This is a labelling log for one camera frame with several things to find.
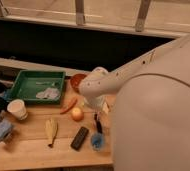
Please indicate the yellow corn cob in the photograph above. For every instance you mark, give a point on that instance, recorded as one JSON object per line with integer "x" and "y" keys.
{"x": 51, "y": 127}

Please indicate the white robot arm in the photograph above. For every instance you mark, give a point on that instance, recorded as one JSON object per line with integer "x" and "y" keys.
{"x": 150, "y": 119}

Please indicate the green plastic tray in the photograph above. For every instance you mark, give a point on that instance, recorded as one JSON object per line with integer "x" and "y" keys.
{"x": 29, "y": 82}

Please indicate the orange carrot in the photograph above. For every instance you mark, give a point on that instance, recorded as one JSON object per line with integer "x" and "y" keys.
{"x": 69, "y": 106}

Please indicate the black remote control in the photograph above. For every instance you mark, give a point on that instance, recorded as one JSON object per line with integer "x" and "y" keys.
{"x": 79, "y": 138}

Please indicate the red bowl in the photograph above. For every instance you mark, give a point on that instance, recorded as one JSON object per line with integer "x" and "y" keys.
{"x": 75, "y": 81}

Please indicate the white paper cup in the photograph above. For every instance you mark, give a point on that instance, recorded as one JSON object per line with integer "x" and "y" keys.
{"x": 17, "y": 108}

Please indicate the small dark tin can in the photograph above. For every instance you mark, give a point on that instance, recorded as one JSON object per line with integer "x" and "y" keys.
{"x": 8, "y": 138}

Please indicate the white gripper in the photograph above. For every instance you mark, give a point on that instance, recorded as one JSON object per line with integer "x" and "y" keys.
{"x": 98, "y": 103}

